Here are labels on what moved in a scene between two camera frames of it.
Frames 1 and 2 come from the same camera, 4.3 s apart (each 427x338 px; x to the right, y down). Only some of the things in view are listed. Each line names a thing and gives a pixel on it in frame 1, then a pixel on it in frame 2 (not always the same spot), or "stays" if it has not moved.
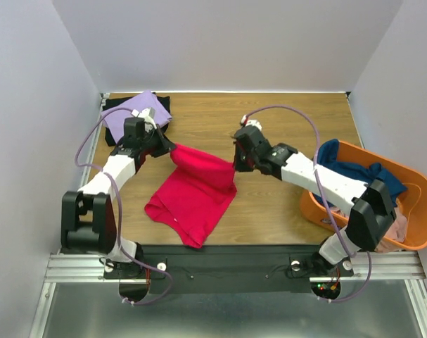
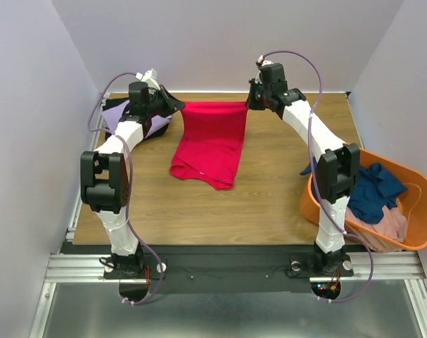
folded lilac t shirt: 114,117 stays
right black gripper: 240,155 -> 256,97
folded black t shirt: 110,103 stays
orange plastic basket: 417,204 stays
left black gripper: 169,146 -> 174,103
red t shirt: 196,196 -> 210,142
